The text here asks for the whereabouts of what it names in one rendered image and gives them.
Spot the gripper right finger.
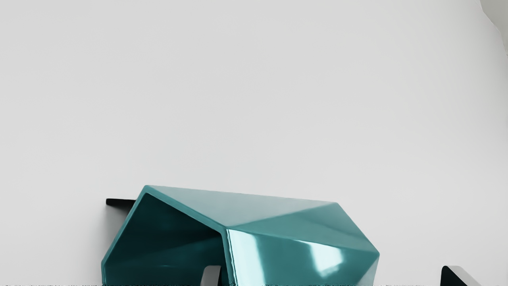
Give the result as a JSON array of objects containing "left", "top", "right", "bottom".
[{"left": 441, "top": 265, "right": 482, "bottom": 286}]

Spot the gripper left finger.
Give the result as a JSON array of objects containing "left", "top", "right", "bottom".
[{"left": 200, "top": 265, "right": 222, "bottom": 286}]

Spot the teal faceted mug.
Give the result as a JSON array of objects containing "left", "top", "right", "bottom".
[{"left": 101, "top": 185, "right": 380, "bottom": 286}]

